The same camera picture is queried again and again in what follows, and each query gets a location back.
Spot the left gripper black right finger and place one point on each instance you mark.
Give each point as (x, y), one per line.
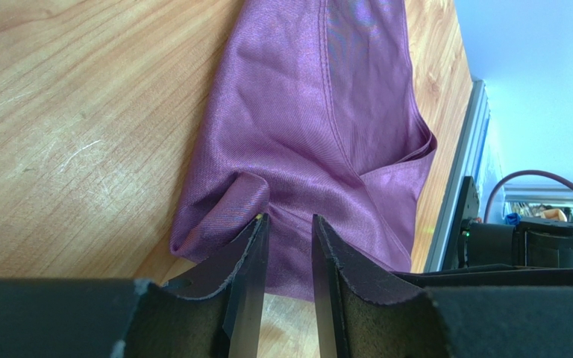
(363, 310)

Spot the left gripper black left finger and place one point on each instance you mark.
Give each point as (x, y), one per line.
(212, 310)

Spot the purple cloth napkin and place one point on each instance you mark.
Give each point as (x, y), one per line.
(312, 111)

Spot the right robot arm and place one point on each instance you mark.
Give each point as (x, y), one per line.
(531, 242)

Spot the aluminium frame rail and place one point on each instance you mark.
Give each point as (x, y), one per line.
(466, 163)

